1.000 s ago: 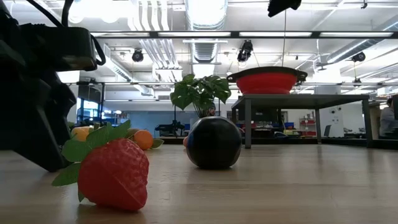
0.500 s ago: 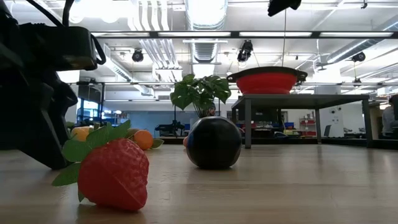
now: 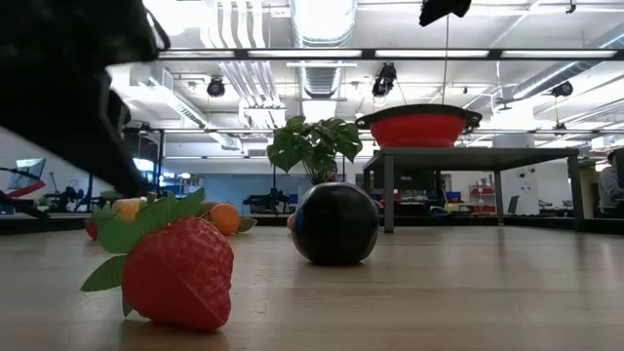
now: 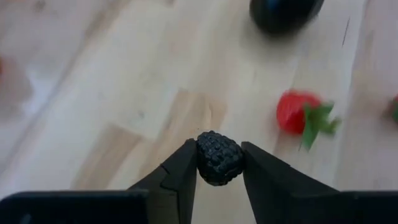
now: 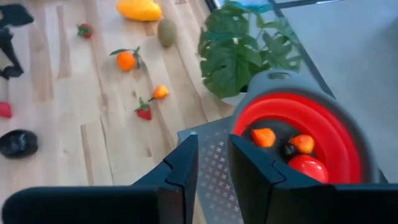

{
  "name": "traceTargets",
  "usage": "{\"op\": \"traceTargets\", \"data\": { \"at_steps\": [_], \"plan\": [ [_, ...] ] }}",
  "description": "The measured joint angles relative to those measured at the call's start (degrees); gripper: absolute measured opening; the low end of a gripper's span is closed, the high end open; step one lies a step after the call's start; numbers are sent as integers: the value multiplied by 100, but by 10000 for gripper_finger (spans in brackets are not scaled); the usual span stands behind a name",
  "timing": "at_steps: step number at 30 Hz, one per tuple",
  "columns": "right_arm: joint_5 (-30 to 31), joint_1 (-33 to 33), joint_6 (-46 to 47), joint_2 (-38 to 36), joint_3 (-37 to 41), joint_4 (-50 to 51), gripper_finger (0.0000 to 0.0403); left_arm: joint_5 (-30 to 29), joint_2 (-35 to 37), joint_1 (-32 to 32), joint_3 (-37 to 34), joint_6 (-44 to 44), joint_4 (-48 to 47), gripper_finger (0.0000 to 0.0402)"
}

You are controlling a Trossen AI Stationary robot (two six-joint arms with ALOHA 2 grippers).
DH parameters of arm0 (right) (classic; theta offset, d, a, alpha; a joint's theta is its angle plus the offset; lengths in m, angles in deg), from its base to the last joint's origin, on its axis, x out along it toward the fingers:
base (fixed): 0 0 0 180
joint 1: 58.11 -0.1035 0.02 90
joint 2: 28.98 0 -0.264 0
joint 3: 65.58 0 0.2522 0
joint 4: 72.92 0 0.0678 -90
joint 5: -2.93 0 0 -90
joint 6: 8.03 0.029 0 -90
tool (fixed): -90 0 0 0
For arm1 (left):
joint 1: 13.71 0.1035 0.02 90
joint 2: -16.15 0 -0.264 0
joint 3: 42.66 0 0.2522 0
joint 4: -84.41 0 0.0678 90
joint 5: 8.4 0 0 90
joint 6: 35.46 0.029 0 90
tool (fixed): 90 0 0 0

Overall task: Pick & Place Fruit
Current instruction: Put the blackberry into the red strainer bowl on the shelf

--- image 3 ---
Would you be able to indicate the red strawberry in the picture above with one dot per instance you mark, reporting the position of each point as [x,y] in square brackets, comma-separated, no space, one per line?
[180,278]
[91,231]

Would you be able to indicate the large black plum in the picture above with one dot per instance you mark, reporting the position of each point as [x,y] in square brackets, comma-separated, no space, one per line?
[335,224]

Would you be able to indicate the grey perforated metal shelf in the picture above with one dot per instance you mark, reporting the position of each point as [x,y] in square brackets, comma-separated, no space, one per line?
[468,157]

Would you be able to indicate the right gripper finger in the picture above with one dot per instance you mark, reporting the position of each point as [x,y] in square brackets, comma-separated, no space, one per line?
[443,9]

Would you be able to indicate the black aluminium table frame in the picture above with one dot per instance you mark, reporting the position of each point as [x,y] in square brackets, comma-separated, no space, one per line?
[49,223]

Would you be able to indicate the black horizontal frame beam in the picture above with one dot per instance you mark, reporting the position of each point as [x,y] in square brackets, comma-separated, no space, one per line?
[495,53]

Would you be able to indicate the silver ventilation duct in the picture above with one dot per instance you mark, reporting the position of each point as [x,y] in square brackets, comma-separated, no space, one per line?
[324,24]

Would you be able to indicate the small orange peach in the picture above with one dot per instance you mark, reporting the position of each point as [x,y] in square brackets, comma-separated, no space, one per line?
[290,222]

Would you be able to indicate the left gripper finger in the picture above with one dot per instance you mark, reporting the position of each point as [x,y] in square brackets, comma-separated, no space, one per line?
[63,112]

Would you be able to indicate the black background robot arm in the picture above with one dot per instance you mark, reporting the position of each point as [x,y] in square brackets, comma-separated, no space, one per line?
[263,200]

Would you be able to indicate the green potted plant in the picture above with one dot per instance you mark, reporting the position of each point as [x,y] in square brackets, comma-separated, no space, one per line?
[312,146]

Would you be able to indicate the black ceiling spotlight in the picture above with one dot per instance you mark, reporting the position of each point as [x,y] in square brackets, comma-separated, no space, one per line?
[563,89]
[385,80]
[216,87]

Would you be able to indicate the shelf with red bins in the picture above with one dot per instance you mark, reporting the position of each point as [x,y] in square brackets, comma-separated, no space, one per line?
[482,199]

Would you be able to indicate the person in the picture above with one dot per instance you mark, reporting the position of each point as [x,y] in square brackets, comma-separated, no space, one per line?
[612,187]

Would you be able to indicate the yellow mango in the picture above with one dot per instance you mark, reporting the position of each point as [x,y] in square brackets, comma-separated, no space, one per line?
[126,210]

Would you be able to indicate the red collapsible colander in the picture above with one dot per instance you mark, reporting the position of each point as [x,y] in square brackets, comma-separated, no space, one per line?
[417,130]

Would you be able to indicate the tilted monitor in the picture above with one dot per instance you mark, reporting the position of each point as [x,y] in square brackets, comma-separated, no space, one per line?
[29,173]

